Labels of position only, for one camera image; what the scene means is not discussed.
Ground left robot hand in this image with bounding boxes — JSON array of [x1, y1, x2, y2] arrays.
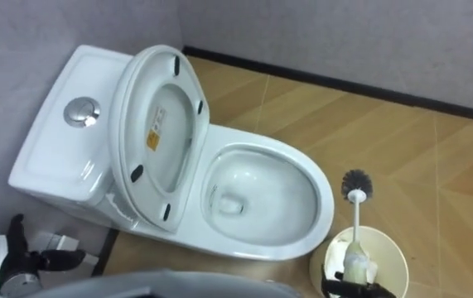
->
[[0, 213, 87, 291]]

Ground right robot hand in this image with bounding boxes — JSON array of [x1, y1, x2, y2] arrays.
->
[[321, 264, 398, 298]]

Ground white toilet brush black bristles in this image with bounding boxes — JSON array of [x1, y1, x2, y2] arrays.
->
[[340, 168, 374, 286]]

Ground cream round waste bin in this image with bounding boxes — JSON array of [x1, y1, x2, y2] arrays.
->
[[309, 225, 410, 298]]

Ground white toilet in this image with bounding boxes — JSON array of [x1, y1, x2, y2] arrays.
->
[[7, 44, 335, 262]]

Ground robot body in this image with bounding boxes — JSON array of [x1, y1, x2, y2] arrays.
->
[[24, 268, 303, 298]]

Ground white toilet seat and lid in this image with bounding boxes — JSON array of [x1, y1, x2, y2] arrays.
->
[[109, 44, 211, 233]]

